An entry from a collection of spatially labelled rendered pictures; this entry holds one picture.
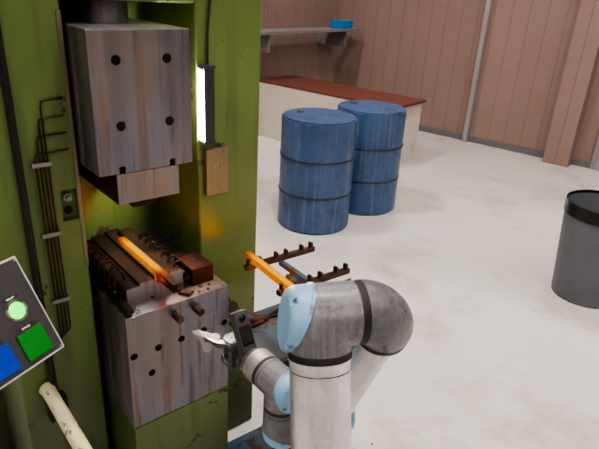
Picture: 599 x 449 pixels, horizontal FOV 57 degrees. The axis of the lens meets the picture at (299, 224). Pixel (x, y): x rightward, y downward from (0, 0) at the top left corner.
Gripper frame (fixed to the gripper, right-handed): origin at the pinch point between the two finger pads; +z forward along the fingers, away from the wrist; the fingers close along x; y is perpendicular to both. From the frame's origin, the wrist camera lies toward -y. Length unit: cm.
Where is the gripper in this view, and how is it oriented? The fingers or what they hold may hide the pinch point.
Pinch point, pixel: (215, 320)
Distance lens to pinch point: 161.8
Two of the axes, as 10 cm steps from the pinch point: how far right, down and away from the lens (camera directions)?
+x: 7.7, -2.2, 6.0
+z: -6.4, -3.4, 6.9
